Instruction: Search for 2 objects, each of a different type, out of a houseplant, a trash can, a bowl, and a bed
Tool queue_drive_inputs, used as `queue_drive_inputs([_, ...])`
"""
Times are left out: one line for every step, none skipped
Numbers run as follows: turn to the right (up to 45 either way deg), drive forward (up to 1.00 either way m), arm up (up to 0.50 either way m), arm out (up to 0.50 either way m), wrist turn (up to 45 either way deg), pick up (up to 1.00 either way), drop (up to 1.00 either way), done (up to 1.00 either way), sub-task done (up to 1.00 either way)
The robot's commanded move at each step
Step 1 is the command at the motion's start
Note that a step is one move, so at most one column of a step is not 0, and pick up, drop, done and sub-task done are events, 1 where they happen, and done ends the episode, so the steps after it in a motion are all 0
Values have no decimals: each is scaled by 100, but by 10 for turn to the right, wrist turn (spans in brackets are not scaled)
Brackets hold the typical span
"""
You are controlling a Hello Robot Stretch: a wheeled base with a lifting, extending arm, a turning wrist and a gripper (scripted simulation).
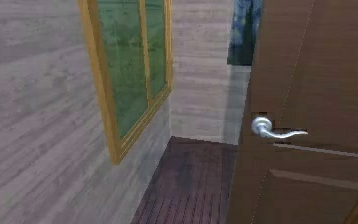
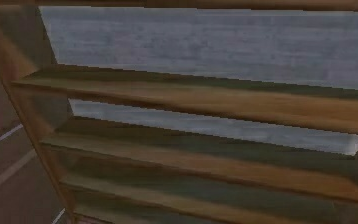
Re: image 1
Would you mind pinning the yellow framed window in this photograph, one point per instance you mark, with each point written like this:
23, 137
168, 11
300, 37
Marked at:
127, 66

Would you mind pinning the brown wooden room door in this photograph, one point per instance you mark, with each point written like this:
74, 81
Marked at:
313, 83

